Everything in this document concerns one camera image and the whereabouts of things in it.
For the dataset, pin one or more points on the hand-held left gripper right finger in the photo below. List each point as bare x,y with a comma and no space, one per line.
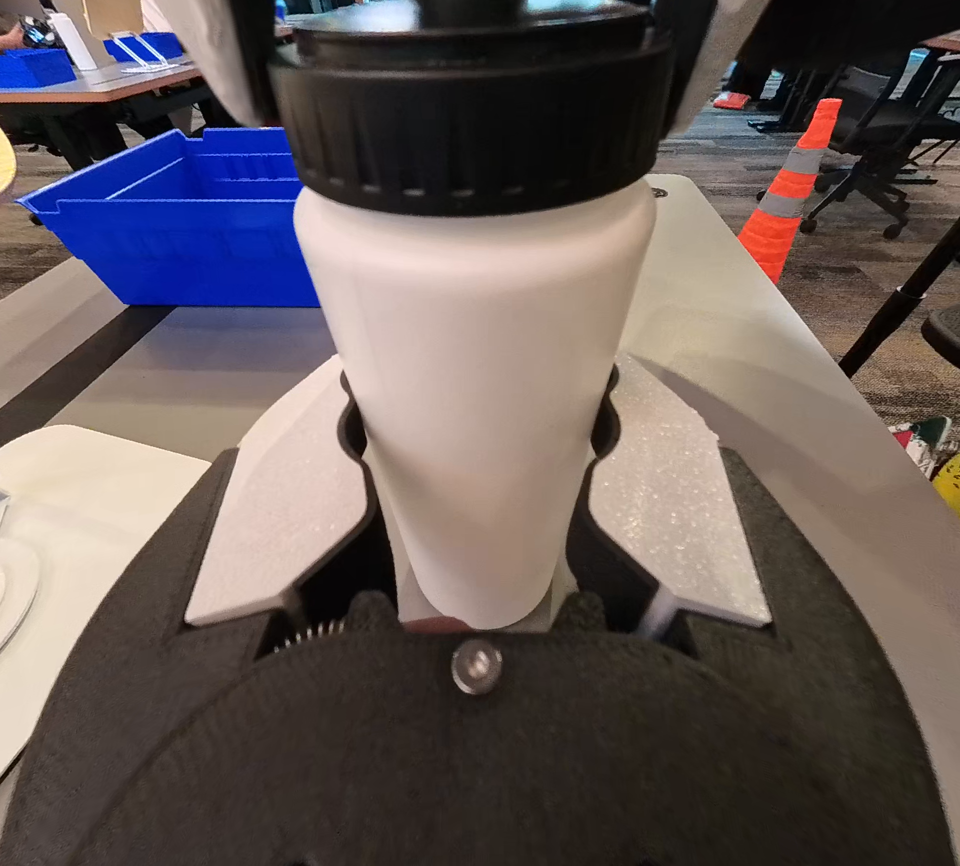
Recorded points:
675,513

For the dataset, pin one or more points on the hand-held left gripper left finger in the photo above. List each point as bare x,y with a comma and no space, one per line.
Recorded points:
285,513

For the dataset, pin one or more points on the blue plastic bin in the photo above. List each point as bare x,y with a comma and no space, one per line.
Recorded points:
180,243

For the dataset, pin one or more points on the black bottle lid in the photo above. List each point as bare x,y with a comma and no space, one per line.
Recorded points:
472,108

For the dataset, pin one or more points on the small blue bin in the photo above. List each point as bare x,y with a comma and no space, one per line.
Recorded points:
161,46
30,67

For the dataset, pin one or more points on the small acrylic holder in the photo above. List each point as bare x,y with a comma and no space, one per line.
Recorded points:
142,52

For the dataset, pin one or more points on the brown edged table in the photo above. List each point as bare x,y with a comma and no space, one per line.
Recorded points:
112,85

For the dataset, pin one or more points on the white stand base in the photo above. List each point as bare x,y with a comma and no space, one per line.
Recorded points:
112,506

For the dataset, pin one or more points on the black office chair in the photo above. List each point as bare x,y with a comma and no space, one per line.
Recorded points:
877,130

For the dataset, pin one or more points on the orange traffic cone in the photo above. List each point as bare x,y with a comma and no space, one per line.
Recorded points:
787,205

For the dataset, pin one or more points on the black tape strip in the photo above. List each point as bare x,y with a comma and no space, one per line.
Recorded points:
75,371

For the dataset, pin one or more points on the red green white packet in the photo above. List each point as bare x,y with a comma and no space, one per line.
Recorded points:
926,438

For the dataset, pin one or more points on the black stand pole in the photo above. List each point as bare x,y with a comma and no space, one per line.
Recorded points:
900,303

